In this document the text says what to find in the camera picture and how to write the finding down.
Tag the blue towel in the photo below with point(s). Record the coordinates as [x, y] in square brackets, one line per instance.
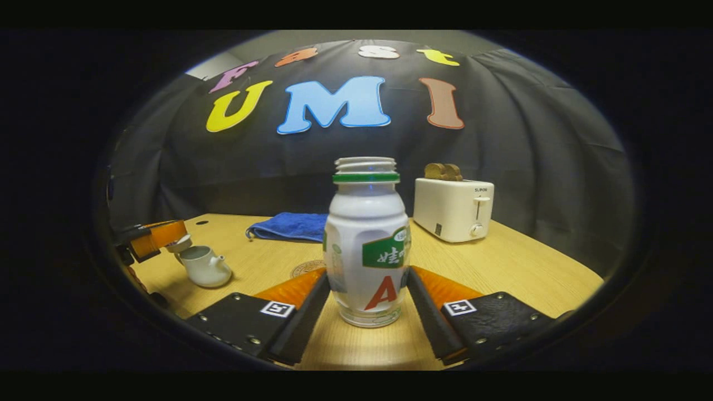
[289, 227]

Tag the white toaster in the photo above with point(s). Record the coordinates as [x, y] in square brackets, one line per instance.
[451, 209]

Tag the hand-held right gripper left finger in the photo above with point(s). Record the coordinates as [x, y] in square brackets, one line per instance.
[303, 323]

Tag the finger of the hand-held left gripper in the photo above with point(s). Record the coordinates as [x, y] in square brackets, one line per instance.
[161, 235]

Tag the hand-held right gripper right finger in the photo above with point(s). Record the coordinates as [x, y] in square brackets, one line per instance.
[431, 323]

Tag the black backdrop cloth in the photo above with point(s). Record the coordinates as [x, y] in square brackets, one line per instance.
[334, 156]

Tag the white plastic water bottle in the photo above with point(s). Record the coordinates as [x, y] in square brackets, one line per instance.
[365, 234]

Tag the round brown coaster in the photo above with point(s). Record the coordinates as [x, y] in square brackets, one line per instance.
[309, 268]

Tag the white ceramic teacup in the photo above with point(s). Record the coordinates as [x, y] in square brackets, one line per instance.
[203, 270]

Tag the brown bread slice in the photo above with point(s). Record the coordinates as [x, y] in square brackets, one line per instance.
[434, 171]
[454, 172]

